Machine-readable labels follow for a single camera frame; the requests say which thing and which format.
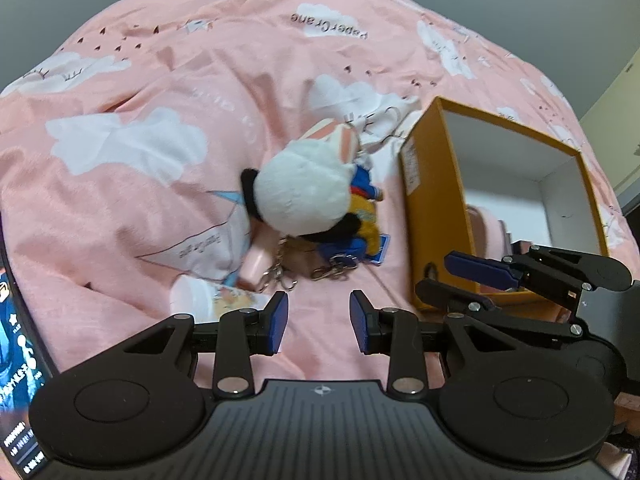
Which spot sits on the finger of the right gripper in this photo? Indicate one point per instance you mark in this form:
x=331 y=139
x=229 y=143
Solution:
x=511 y=310
x=541 y=266

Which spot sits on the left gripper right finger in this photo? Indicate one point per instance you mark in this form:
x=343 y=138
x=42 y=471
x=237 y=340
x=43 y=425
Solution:
x=394 y=333

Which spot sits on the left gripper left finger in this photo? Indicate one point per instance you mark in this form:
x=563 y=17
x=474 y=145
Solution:
x=244 y=333

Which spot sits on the blue card booklet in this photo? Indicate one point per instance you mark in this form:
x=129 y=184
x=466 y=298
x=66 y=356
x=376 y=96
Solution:
x=379 y=257

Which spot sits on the pink quilted pouch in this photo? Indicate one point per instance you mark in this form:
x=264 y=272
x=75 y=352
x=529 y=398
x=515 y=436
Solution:
x=490 y=237

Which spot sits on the blue orange plush doll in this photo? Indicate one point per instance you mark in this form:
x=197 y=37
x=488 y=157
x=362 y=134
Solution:
x=366 y=241

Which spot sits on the white printed paper packet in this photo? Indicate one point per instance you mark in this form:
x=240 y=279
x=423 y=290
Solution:
x=207 y=301

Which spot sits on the orange cardboard box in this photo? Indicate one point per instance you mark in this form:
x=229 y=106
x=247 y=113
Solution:
x=457 y=156

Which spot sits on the pink cloud-print duvet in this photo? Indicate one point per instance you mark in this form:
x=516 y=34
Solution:
x=121 y=155

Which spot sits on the smartphone with lit screen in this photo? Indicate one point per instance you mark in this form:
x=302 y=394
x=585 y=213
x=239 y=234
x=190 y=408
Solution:
x=26 y=366

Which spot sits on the white panda plush keychain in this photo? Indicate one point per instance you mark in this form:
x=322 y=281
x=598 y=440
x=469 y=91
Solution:
x=305 y=190

